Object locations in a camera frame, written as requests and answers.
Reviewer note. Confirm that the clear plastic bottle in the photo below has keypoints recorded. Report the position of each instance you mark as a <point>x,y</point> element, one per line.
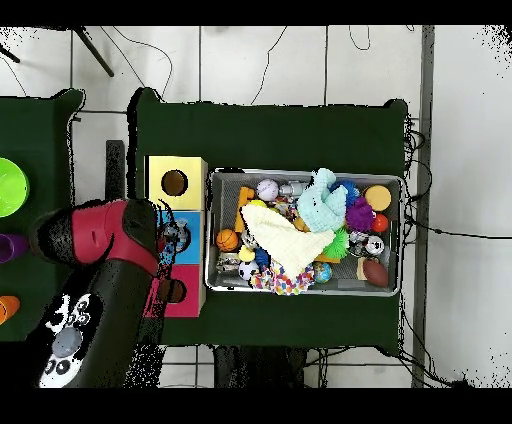
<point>176,235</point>

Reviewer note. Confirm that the brown toy football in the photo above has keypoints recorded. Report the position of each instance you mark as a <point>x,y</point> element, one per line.
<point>375,272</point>

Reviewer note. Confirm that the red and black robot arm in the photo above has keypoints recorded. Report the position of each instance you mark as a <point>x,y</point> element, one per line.
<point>116,300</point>

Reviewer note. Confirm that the wooden box with three holes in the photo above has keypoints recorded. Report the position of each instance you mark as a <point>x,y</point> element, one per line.
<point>192,192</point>

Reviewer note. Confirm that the silver mesh bin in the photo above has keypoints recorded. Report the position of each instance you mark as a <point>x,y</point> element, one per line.
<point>224,280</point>

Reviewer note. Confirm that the yellow ball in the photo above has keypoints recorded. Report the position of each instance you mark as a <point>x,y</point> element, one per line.
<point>258,203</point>

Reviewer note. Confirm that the white toy baseball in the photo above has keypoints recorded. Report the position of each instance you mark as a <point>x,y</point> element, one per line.
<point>267,190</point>

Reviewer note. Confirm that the cream waffle cloth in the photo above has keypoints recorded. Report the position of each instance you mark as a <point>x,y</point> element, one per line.
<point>284,240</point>

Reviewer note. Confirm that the orange toy basketball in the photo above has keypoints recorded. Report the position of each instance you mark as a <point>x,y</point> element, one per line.
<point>227,240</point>

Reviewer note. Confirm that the mint waffle cloth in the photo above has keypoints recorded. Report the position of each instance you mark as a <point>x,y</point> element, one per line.
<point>322,204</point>

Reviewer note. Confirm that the colourful patterned cloth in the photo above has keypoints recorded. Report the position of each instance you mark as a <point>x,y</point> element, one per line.
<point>280,284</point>

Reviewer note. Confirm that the purple spiky rubber toy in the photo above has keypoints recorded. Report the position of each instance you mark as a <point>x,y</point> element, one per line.
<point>360,214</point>

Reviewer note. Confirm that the black tripod leg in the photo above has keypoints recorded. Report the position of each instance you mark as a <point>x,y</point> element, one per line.
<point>94,52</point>

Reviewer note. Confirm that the dark green side tablecloth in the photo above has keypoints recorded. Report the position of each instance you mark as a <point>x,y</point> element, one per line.
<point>36,132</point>

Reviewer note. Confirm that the bright green bowl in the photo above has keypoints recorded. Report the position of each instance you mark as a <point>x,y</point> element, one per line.
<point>11,188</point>

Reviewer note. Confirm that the purple plastic cup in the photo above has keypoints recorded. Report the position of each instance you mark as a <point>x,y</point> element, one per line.
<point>12,248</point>

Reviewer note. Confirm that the orange plastic cup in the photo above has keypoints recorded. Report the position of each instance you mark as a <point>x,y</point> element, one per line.
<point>8,310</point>

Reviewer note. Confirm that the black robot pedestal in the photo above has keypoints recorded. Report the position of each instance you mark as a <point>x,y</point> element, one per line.
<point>260,368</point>

